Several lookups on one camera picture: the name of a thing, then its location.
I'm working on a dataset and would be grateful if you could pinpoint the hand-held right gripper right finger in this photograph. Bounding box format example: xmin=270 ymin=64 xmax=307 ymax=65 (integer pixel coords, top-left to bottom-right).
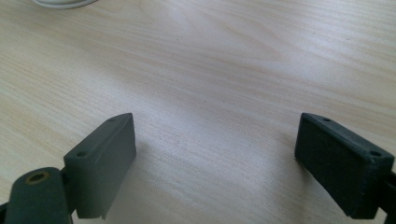
xmin=293 ymin=112 xmax=396 ymax=220

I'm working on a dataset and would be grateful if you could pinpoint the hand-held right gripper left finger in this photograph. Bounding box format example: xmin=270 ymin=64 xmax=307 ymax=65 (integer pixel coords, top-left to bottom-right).
xmin=63 ymin=112 xmax=137 ymax=220

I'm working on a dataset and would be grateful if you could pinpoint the white round plate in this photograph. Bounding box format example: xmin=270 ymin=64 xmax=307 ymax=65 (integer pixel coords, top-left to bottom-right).
xmin=31 ymin=0 xmax=99 ymax=9

